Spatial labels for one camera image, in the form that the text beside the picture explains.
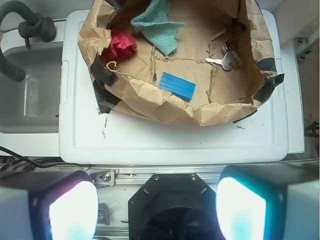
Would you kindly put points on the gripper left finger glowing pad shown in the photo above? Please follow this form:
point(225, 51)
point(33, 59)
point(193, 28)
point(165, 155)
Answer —
point(47, 205)

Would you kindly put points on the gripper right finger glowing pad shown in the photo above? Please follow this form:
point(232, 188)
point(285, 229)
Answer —
point(277, 201)

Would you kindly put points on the blue rectangular block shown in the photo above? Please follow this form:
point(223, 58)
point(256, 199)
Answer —
point(177, 86)

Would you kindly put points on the grey sink basin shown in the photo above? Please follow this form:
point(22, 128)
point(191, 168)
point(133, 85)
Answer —
point(32, 105)

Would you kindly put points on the silver key bunch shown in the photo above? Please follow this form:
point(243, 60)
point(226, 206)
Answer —
point(231, 58)

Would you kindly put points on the brown paper bag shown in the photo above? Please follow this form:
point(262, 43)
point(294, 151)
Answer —
point(131, 86)

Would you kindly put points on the red crumpled paper ball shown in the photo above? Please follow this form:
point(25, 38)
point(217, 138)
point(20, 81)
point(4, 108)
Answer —
point(121, 48)

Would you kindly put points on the black faucet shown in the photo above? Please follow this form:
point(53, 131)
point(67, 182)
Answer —
point(34, 26)

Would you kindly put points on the teal woven cloth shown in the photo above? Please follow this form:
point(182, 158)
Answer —
point(155, 26)

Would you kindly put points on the silver corner bracket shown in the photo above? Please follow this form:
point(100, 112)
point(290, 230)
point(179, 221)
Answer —
point(103, 179)

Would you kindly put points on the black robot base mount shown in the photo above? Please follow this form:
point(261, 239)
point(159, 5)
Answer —
point(173, 206)

